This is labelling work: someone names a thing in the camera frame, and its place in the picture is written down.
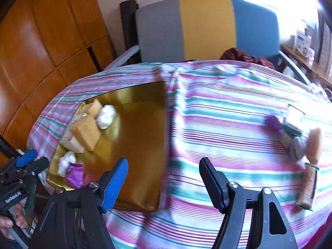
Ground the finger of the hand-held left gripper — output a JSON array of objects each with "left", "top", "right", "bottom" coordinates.
[
  {"left": 26, "top": 157, "right": 50, "bottom": 181},
  {"left": 14, "top": 149, "right": 37, "bottom": 168}
]

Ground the purple packet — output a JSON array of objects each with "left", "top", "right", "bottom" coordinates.
[{"left": 65, "top": 163, "right": 85, "bottom": 189}]

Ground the large yellow sponge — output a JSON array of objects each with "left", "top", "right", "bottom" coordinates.
[{"left": 71, "top": 115, "right": 101, "bottom": 151}]

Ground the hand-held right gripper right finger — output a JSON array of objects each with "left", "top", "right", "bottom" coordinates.
[{"left": 199, "top": 157, "right": 299, "bottom": 249}]

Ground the dark red cloth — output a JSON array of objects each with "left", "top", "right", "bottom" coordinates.
[{"left": 220, "top": 47, "right": 277, "bottom": 69}]

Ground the green edged snack packet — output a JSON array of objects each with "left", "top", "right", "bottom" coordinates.
[{"left": 294, "top": 162, "right": 319, "bottom": 211}]

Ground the gold metal tin box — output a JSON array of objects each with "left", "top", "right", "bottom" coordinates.
[{"left": 46, "top": 81, "right": 169, "bottom": 212}]

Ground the grey white round bundle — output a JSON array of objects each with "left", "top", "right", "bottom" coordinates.
[{"left": 281, "top": 132, "right": 306, "bottom": 161}]

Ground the wooden wardrobe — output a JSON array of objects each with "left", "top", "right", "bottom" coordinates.
[{"left": 0, "top": 0, "right": 117, "bottom": 159}]

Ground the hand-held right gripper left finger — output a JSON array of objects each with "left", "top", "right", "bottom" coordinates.
[{"left": 29, "top": 158, "right": 129, "bottom": 249}]

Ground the grey yellow blue chair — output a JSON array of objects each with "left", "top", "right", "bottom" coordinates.
[{"left": 135, "top": 0, "right": 312, "bottom": 86}]

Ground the tan sponge block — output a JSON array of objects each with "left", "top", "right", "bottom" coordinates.
[{"left": 305, "top": 128, "right": 323, "bottom": 164}]

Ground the wooden shelf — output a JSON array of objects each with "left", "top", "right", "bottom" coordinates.
[{"left": 280, "top": 44, "right": 332, "bottom": 89}]

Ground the small cardboard box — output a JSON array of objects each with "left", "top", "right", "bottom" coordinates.
[{"left": 60, "top": 113, "right": 87, "bottom": 154}]

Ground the white blue carton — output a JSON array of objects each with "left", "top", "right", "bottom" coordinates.
[{"left": 294, "top": 30, "right": 312, "bottom": 52}]

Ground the green white packet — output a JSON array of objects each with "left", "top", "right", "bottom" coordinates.
[{"left": 281, "top": 104, "right": 306, "bottom": 138}]

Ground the purple round item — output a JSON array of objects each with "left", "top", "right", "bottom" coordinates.
[{"left": 264, "top": 114, "right": 283, "bottom": 133}]

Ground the striped tablecloth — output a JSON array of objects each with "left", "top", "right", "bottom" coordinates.
[{"left": 28, "top": 60, "right": 332, "bottom": 249}]

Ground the person's left hand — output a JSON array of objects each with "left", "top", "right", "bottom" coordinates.
[{"left": 0, "top": 204, "right": 28, "bottom": 240}]

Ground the small yellow sponge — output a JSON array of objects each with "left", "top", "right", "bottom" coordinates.
[{"left": 87, "top": 99, "right": 103, "bottom": 122}]

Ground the white wad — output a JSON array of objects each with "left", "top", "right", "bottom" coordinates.
[
  {"left": 57, "top": 151, "right": 76, "bottom": 177},
  {"left": 96, "top": 104, "right": 116, "bottom": 129}
]

